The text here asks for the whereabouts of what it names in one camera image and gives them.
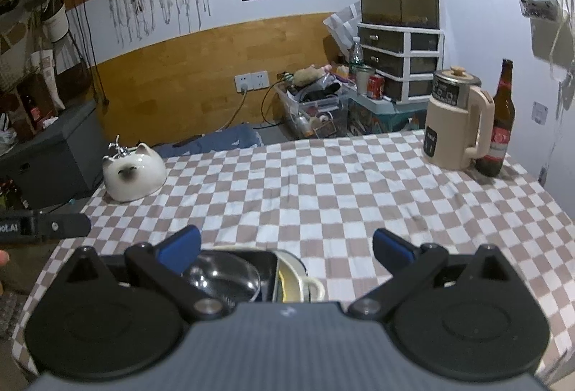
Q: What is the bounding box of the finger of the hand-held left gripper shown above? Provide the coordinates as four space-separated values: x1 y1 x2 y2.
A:
38 212 92 240

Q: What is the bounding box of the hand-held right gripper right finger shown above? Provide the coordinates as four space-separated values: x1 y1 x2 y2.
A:
348 228 517 322

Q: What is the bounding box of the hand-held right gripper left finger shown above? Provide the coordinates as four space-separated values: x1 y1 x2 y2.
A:
63 225 225 322

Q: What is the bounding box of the round steel bowl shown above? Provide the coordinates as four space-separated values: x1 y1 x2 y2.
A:
182 252 262 311

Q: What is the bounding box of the cream bowl with handle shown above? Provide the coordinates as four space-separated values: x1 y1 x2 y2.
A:
287 270 326 303

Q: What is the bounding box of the square steel container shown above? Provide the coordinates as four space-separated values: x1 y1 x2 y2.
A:
198 249 278 306

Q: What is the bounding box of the floral ceramic bowl yellow rim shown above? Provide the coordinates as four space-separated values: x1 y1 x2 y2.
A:
276 267 293 303

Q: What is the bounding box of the grey storage cabinet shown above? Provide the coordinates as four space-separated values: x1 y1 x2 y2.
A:
0 99 106 210

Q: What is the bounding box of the white cat-shaped ceramic bowl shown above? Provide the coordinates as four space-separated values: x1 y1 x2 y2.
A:
102 143 167 204

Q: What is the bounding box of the small silver figurine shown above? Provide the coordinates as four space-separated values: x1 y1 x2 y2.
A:
109 135 131 160

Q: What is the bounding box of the brown white checkered tablecloth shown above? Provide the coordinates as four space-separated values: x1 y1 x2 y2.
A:
11 128 575 383

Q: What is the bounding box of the blue patterned cloth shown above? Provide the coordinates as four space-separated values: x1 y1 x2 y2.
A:
155 124 266 158

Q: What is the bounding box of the beige electric kettle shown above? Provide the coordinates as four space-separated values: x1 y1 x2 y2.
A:
423 66 496 171

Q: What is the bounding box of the teal printed box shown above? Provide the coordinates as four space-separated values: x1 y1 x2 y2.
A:
348 97 429 135

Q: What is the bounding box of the clear plastic storage box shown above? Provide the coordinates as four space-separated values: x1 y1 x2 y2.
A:
274 81 355 140

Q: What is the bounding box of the red soda can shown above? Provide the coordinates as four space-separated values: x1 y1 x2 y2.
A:
367 74 386 100

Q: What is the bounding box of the white cup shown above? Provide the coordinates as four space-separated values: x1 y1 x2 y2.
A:
355 65 376 94

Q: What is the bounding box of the brown beer bottle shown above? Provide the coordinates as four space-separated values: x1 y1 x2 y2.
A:
475 59 516 177

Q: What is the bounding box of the beige plush toy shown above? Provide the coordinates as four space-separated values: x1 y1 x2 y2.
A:
293 65 333 86

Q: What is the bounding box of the white plant pot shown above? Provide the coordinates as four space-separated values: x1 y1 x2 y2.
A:
42 5 72 43

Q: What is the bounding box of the clear plastic water bottle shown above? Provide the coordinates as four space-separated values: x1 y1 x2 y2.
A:
349 36 364 73

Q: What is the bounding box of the white paper bag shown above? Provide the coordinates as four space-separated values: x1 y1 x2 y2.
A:
323 4 362 59

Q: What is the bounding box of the dark glass fish tank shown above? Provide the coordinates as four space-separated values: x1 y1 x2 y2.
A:
359 0 440 30

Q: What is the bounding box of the beige power cable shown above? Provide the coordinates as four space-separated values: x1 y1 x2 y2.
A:
219 91 248 133

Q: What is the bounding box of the clear wall-mounted holder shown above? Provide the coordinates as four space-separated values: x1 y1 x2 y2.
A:
516 0 567 21

